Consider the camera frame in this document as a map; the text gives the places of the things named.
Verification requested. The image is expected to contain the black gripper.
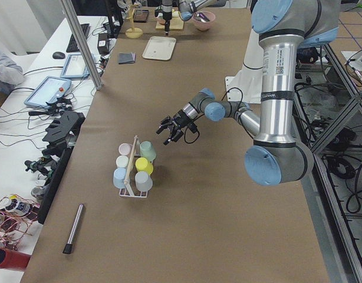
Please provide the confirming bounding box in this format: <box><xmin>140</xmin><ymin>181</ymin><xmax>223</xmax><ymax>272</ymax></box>
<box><xmin>162</xmin><ymin>0</ymin><xmax>173</xmax><ymax>36</ymax></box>
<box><xmin>156</xmin><ymin>110</ymin><xmax>198</xmax><ymax>145</ymax></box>

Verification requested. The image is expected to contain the cream rabbit tray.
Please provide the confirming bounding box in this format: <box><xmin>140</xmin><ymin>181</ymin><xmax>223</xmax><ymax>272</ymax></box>
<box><xmin>142</xmin><ymin>36</ymin><xmax>176</xmax><ymax>61</ymax></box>

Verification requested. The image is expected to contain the green cup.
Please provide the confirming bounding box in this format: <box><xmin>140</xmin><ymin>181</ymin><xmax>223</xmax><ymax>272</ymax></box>
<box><xmin>140</xmin><ymin>141</ymin><xmax>157</xmax><ymax>162</ymax></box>

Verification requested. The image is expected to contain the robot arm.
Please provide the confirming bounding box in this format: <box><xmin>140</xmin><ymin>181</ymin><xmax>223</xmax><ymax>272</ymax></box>
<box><xmin>159</xmin><ymin>1</ymin><xmax>341</xmax><ymax>186</ymax></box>
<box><xmin>160</xmin><ymin>0</ymin><xmax>216</xmax><ymax>36</ymax></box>

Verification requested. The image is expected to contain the dark brown tray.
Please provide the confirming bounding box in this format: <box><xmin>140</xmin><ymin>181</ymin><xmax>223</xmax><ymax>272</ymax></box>
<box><xmin>133</xmin><ymin>9</ymin><xmax>149</xmax><ymax>23</ymax></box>

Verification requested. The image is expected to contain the yellow cup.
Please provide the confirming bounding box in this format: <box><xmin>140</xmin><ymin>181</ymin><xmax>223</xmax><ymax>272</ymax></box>
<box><xmin>135</xmin><ymin>157</ymin><xmax>154</xmax><ymax>175</ymax></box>

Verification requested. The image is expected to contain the pink cup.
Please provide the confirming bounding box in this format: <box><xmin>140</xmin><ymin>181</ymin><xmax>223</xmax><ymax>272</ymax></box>
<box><xmin>118</xmin><ymin>143</ymin><xmax>132</xmax><ymax>156</ymax></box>

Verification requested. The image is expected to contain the cream white cup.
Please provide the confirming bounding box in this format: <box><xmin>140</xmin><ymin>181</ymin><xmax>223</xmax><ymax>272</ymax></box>
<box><xmin>116</xmin><ymin>155</ymin><xmax>129</xmax><ymax>168</ymax></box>

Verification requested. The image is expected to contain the grey cup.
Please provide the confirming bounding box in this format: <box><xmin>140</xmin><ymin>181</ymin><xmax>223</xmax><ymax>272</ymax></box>
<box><xmin>135</xmin><ymin>171</ymin><xmax>153</xmax><ymax>192</ymax></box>

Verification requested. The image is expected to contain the light blue cup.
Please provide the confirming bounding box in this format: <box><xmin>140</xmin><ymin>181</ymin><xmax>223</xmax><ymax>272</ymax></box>
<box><xmin>113</xmin><ymin>167</ymin><xmax>127</xmax><ymax>189</ymax></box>

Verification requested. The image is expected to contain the wooden cutting board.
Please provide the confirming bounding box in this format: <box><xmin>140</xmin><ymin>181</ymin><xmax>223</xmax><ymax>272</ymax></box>
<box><xmin>155</xmin><ymin>11</ymin><xmax>184</xmax><ymax>31</ymax></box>

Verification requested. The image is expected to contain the wooden stand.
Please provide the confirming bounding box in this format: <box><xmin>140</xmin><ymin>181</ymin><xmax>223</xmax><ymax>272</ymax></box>
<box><xmin>125</xmin><ymin>1</ymin><xmax>143</xmax><ymax>38</ymax></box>

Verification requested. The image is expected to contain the pink bowl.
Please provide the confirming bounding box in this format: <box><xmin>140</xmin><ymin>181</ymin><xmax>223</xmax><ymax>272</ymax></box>
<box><xmin>192</xmin><ymin>11</ymin><xmax>216</xmax><ymax>31</ymax></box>

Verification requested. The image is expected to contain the grey folded cloth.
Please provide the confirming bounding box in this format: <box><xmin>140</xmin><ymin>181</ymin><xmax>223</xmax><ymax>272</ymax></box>
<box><xmin>118</xmin><ymin>52</ymin><xmax>136</xmax><ymax>64</ymax></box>

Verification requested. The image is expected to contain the black keyboard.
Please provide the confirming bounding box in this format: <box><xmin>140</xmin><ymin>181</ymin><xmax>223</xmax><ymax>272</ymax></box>
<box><xmin>65</xmin><ymin>23</ymin><xmax>91</xmax><ymax>54</ymax></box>

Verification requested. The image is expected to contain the blue teach pendant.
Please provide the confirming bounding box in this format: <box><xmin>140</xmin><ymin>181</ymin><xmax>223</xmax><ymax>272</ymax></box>
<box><xmin>24</xmin><ymin>76</ymin><xmax>72</xmax><ymax>108</ymax></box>
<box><xmin>60</xmin><ymin>53</ymin><xmax>89</xmax><ymax>80</ymax></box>

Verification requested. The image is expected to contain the black plastic holder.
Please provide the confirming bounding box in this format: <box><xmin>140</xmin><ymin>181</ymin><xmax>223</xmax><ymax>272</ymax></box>
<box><xmin>37</xmin><ymin>111</ymin><xmax>85</xmax><ymax>224</ymax></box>

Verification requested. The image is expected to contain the black computer mouse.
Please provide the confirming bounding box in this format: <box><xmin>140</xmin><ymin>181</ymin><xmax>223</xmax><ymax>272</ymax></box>
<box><xmin>52</xmin><ymin>51</ymin><xmax>65</xmax><ymax>60</ymax></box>

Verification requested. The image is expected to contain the metal cylinder black tip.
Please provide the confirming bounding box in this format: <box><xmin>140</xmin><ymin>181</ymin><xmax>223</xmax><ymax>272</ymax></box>
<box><xmin>62</xmin><ymin>203</ymin><xmax>85</xmax><ymax>255</ymax></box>

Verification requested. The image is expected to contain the red cylinder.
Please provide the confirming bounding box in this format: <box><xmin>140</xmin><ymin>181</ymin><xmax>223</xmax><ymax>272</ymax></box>
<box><xmin>0</xmin><ymin>248</ymin><xmax>31</xmax><ymax>271</ymax></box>

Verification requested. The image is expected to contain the wooden rack handle rod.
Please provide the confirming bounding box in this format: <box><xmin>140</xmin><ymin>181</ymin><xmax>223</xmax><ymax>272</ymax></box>
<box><xmin>124</xmin><ymin>135</ymin><xmax>138</xmax><ymax>185</ymax></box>

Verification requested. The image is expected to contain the white wire cup rack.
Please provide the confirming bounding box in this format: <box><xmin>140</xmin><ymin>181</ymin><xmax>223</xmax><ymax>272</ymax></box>
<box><xmin>119</xmin><ymin>143</ymin><xmax>150</xmax><ymax>199</ymax></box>

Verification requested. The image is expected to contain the aluminium frame post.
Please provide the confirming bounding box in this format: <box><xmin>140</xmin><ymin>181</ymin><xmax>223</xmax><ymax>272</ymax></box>
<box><xmin>60</xmin><ymin>0</ymin><xmax>103</xmax><ymax>90</ymax></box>

